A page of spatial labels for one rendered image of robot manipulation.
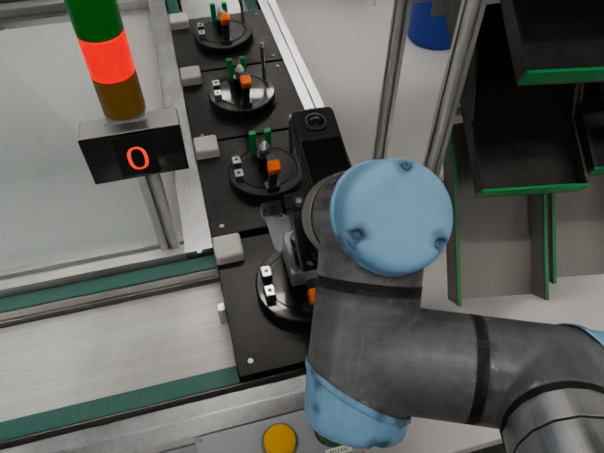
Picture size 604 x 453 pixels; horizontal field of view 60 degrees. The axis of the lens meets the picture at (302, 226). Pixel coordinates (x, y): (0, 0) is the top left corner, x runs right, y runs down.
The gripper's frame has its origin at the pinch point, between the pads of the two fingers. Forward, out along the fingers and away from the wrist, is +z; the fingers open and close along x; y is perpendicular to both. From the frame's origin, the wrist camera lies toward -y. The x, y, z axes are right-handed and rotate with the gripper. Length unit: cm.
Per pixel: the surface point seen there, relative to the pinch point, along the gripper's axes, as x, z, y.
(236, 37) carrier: 3, 60, -41
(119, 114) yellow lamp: -19.3, -2.0, -13.9
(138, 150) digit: -18.5, 2.0, -10.0
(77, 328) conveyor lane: -35.3, 21.4, 12.9
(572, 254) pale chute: 40.6, 5.9, 16.2
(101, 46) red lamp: -18.9, -8.5, -19.7
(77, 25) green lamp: -20.6, -9.6, -21.7
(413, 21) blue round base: 52, 71, -42
